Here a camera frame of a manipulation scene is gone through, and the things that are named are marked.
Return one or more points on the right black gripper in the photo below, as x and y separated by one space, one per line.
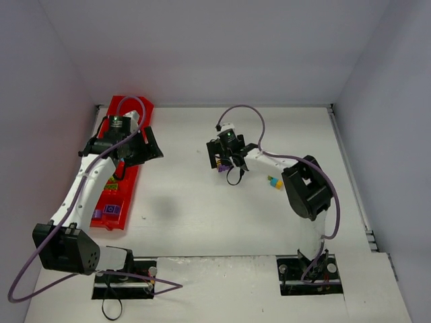
215 153

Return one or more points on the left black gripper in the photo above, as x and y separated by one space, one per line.
142 148

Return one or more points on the purple yellow striped lego stack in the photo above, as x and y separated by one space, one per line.
221 167

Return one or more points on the long lime green lego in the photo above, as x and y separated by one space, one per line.
112 186

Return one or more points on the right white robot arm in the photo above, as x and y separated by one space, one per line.
307 191

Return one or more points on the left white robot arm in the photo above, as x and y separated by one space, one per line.
64 243

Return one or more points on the yellow blue green lego stack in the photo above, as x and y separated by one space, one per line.
276 183

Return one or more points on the red divided plastic bin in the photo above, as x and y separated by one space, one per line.
126 176

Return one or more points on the small purple lego in bin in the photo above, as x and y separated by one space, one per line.
97 214

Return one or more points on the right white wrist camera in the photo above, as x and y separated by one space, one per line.
224 127

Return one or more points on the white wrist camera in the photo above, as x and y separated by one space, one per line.
134 120
224 127

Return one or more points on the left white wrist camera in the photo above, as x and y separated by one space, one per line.
134 120

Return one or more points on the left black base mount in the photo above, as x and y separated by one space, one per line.
121 287

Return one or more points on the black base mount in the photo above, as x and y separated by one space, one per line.
121 287
322 279

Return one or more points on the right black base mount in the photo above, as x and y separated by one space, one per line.
322 279

